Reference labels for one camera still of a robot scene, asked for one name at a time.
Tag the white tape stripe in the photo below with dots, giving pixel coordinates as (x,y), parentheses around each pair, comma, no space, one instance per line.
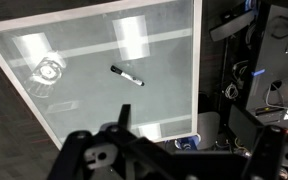
(174,119)

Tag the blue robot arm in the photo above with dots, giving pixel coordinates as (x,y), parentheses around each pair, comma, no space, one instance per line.
(185,143)

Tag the white tape patch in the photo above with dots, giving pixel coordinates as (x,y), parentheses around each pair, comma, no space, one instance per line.
(149,130)
(64,106)

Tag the black workbench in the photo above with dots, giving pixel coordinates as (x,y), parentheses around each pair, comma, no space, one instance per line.
(277,60)

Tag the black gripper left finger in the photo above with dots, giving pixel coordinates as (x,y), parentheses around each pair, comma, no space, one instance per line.
(74,156)

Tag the clear drinking glass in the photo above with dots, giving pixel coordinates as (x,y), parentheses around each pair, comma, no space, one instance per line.
(47,71)

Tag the black and white marker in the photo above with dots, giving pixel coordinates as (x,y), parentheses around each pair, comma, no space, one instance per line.
(127,76)

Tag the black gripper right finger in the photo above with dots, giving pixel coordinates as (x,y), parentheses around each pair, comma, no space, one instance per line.
(267,153)

